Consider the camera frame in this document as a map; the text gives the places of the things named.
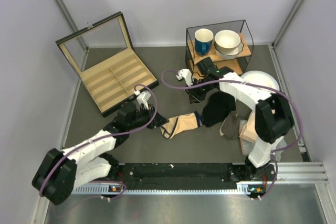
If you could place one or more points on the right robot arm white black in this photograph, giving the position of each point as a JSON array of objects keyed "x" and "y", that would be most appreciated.
[{"x": 273, "y": 116}]

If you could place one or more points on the striped grey underwear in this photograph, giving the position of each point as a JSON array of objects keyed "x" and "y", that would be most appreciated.
[{"x": 247, "y": 146}]

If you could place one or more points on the cream ceramic bowl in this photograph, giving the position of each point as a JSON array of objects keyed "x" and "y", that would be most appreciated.
[{"x": 227, "y": 40}]

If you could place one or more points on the grey slotted cable duct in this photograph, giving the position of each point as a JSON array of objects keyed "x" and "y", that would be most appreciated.
[{"x": 106, "y": 189}]

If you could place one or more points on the beige underwear navy trim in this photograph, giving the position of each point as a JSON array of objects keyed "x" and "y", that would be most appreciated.
[{"x": 181, "y": 123}]

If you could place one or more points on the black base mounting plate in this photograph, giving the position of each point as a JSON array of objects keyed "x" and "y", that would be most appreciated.
[{"x": 186, "y": 176}]

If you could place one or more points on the white scalloped dish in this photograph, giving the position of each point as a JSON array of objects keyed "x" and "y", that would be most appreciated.
[{"x": 231, "y": 54}]

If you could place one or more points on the grey underwear white band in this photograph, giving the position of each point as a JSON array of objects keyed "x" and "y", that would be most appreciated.
[{"x": 230, "y": 126}]

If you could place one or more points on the white round plate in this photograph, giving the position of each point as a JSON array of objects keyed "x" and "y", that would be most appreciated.
[{"x": 260, "y": 78}]

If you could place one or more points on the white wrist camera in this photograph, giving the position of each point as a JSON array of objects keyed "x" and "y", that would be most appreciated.
[
  {"x": 186, "y": 75},
  {"x": 142, "y": 98}
]

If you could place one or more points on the black compartment box glass lid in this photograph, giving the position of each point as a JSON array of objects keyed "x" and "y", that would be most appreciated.
[{"x": 103, "y": 56}]

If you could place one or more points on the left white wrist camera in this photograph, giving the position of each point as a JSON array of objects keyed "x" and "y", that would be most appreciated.
[{"x": 142, "y": 98}]

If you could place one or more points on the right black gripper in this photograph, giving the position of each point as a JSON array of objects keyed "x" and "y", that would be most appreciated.
[{"x": 194, "y": 97}]

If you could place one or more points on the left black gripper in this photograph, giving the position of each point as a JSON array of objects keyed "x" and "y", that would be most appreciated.
[{"x": 158, "y": 120}]

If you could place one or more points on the blue ceramic mug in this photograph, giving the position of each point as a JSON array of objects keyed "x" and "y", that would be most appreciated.
[{"x": 203, "y": 41}]

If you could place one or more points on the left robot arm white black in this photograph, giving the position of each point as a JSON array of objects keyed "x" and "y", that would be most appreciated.
[{"x": 62, "y": 171}]

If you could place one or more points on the black underwear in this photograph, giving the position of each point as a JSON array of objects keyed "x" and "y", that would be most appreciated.
[{"x": 219, "y": 106}]

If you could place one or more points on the black wire wooden shelf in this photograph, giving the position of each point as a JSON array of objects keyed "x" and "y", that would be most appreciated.
[{"x": 239, "y": 64}]

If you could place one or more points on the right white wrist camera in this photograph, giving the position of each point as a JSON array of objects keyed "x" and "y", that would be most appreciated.
[{"x": 186, "y": 75}]

